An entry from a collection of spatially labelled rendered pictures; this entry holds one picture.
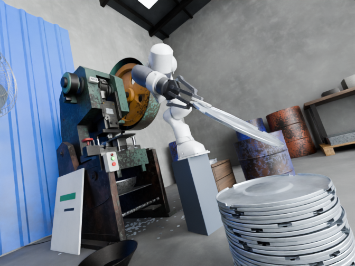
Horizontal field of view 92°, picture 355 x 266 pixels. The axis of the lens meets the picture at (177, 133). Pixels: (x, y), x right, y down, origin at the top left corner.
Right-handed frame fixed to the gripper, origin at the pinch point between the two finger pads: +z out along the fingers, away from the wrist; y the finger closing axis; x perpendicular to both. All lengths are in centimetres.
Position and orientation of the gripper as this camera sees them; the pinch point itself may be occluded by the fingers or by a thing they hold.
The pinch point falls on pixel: (200, 104)
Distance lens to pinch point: 62.1
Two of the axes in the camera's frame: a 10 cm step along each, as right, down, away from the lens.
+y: 3.8, -8.8, -2.8
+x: 5.9, 0.0, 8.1
